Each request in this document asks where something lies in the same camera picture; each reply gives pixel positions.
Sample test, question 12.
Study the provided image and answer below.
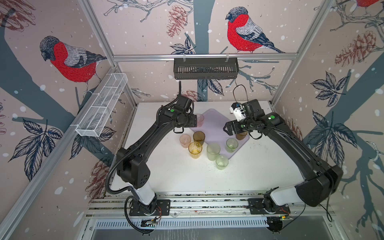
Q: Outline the brown textured glass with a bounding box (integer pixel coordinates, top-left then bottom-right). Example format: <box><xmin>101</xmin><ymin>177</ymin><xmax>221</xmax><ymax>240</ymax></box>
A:
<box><xmin>236</xmin><ymin>132</ymin><xmax>248</xmax><ymax>141</ymax></box>

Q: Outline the rose pink glass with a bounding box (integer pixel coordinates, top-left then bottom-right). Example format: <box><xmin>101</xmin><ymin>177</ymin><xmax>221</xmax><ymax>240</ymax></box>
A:
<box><xmin>197</xmin><ymin>114</ymin><xmax>204</xmax><ymax>128</ymax></box>

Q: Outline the bright green glass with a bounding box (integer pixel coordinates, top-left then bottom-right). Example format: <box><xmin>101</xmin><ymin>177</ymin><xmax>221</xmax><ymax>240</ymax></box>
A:
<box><xmin>226</xmin><ymin>138</ymin><xmax>239</xmax><ymax>153</ymax></box>

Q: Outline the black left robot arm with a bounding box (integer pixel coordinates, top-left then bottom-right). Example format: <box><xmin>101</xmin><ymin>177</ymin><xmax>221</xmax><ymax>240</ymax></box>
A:
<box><xmin>108</xmin><ymin>95</ymin><xmax>197</xmax><ymax>206</ymax></box>

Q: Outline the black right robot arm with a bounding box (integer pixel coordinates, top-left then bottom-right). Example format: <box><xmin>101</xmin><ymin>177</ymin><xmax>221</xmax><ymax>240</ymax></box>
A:
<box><xmin>223</xmin><ymin>100</ymin><xmax>343</xmax><ymax>212</ymax></box>

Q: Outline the lilac plastic tray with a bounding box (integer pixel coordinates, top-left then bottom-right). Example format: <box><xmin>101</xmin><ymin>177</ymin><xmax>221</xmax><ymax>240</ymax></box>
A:
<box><xmin>191</xmin><ymin>109</ymin><xmax>250</xmax><ymax>159</ymax></box>

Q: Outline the dark brown glass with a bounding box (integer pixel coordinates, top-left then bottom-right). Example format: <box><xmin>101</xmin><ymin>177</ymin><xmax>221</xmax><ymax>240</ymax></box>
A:
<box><xmin>193</xmin><ymin>131</ymin><xmax>206</xmax><ymax>145</ymax></box>

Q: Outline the pale green tall glass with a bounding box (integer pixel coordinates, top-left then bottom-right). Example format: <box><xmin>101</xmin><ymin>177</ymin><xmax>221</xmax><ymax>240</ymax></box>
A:
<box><xmin>207</xmin><ymin>143</ymin><xmax>221</xmax><ymax>161</ymax></box>

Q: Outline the yellow amber glass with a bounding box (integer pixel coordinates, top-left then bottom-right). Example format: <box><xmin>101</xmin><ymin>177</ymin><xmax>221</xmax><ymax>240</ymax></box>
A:
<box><xmin>188</xmin><ymin>142</ymin><xmax>203</xmax><ymax>159</ymax></box>

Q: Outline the pale green small glass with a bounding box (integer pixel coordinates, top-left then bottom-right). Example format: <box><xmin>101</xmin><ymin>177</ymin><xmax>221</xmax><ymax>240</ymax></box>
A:
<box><xmin>215</xmin><ymin>155</ymin><xmax>229</xmax><ymax>170</ymax></box>

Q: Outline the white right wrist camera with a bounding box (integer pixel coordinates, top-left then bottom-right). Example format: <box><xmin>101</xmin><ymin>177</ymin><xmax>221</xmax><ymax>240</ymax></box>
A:
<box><xmin>230</xmin><ymin>102</ymin><xmax>247</xmax><ymax>122</ymax></box>

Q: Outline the black wire wall basket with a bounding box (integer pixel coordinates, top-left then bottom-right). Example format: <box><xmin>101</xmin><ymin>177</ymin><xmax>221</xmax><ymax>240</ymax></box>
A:
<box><xmin>174</xmin><ymin>58</ymin><xmax>239</xmax><ymax>80</ymax></box>

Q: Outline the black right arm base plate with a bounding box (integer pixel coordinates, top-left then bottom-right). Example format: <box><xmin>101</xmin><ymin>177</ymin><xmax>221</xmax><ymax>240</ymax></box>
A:
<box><xmin>247</xmin><ymin>198</ymin><xmax>291</xmax><ymax>215</ymax></box>

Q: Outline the white mesh wall basket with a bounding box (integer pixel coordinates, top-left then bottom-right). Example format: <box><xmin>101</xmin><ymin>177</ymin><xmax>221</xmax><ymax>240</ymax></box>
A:
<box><xmin>76</xmin><ymin>73</ymin><xmax>128</xmax><ymax>137</ymax></box>

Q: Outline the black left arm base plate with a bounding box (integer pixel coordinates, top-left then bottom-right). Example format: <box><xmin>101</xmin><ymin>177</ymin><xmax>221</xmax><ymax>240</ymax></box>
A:
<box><xmin>128</xmin><ymin>199</ymin><xmax>171</xmax><ymax>217</ymax></box>

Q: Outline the black corrugated cable hose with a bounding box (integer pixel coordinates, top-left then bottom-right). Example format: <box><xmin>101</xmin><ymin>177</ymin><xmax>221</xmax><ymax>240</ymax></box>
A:
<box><xmin>104</xmin><ymin>161</ymin><xmax>133</xmax><ymax>195</ymax></box>

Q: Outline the aluminium rail frame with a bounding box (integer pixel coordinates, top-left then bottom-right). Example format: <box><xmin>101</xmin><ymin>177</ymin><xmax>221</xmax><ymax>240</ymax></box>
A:
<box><xmin>85</xmin><ymin>190</ymin><xmax>335</xmax><ymax>220</ymax></box>

